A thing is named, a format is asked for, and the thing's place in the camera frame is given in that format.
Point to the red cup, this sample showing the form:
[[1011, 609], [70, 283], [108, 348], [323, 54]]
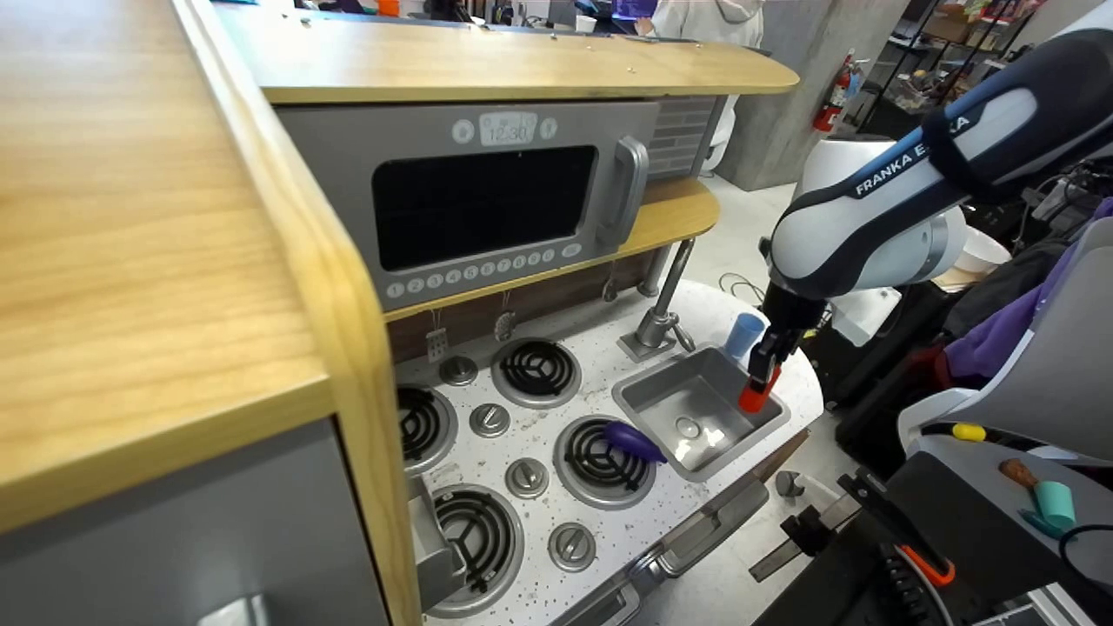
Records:
[[757, 402]]

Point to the black toy stove burner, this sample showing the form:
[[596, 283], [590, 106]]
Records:
[[538, 369], [421, 421], [476, 534], [585, 465]]

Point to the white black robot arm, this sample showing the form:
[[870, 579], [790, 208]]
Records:
[[881, 221]]

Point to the grey chair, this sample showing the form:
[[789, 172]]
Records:
[[1056, 369]]

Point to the grey toy microwave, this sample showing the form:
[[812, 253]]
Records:
[[488, 210]]

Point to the wooden toy kitchen unit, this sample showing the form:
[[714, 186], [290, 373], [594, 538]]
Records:
[[139, 230]]

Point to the steel toy sink basin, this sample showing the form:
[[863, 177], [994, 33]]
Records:
[[684, 402]]

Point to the grey stove knob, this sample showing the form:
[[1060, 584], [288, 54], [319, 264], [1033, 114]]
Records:
[[488, 418], [528, 477], [458, 369], [573, 544]]

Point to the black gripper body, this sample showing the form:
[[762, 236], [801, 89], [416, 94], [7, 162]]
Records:
[[793, 316]]

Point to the purple toy eggplant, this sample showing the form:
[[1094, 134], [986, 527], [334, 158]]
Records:
[[634, 440]]

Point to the metal storage shelf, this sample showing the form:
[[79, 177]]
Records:
[[939, 58]]

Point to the teal plastic cylinder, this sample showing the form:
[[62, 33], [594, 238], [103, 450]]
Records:
[[1056, 507]]

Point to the purple cloth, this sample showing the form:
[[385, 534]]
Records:
[[995, 331]]

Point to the red fire extinguisher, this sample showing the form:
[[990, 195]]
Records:
[[830, 104]]

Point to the grey toy faucet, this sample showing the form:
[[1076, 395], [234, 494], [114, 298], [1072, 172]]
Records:
[[662, 316]]

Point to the blue plastic cup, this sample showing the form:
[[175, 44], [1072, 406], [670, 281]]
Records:
[[742, 337]]

